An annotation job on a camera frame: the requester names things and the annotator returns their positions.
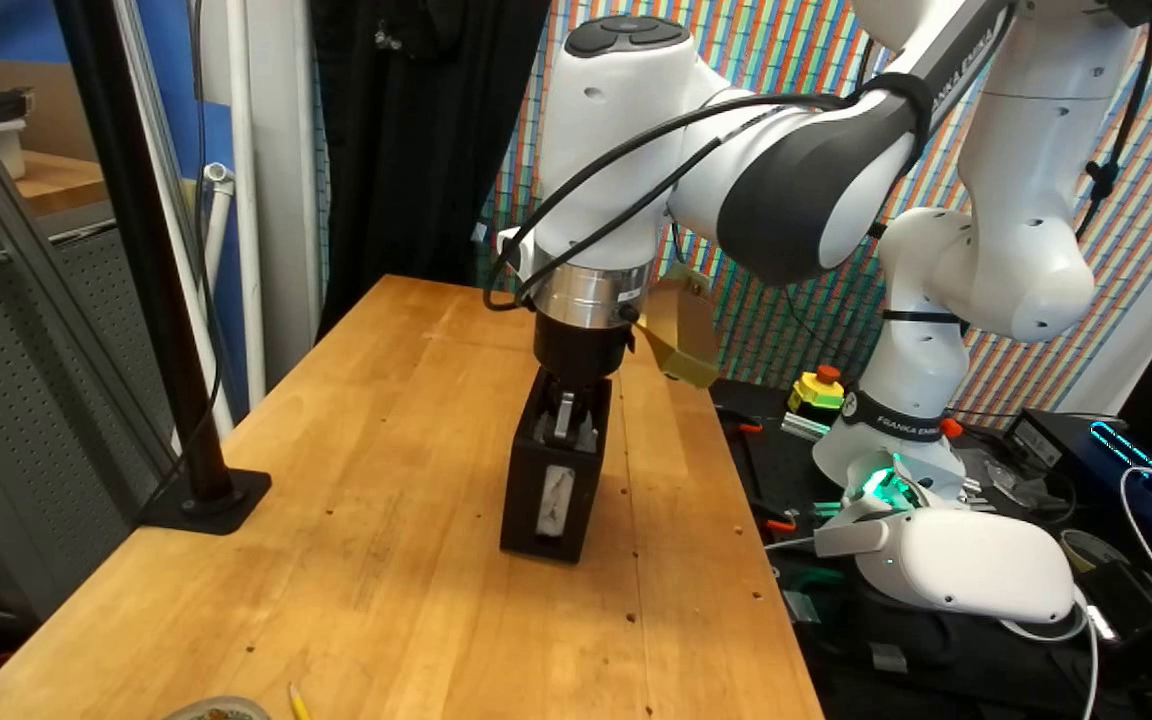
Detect black open box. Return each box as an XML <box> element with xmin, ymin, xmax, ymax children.
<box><xmin>498</xmin><ymin>368</ymin><xmax>616</xmax><ymax>567</ymax></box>

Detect yellow red emergency stop button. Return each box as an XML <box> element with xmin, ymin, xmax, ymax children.
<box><xmin>787</xmin><ymin>365</ymin><xmax>848</xmax><ymax>414</ymax></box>

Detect black curtain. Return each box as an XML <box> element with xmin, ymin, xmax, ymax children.
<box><xmin>310</xmin><ymin>0</ymin><xmax>550</xmax><ymax>341</ymax></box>

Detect white plastic pipe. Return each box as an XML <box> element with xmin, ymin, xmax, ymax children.
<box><xmin>198</xmin><ymin>0</ymin><xmax>269</xmax><ymax>433</ymax></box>

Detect white headset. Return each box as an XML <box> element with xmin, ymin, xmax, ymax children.
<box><xmin>814</xmin><ymin>505</ymin><xmax>1079</xmax><ymax>627</ymax></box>

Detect roll of tape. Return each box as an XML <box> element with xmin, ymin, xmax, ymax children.
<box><xmin>160</xmin><ymin>695</ymin><xmax>273</xmax><ymax>720</ymax></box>

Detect grey perforated cabinet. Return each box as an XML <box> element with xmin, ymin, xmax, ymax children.
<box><xmin>0</xmin><ymin>218</ymin><xmax>179</xmax><ymax>623</ymax></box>

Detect wooden workbench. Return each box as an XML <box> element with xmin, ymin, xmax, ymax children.
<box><xmin>0</xmin><ymin>150</ymin><xmax>109</xmax><ymax>245</ymax></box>

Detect computer with blue lights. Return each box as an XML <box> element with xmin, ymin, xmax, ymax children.
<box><xmin>1004</xmin><ymin>280</ymin><xmax>1152</xmax><ymax>601</ymax></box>

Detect grey aluminium frame bar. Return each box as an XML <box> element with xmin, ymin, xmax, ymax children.
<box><xmin>0</xmin><ymin>68</ymin><xmax>179</xmax><ymax>483</ymax></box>

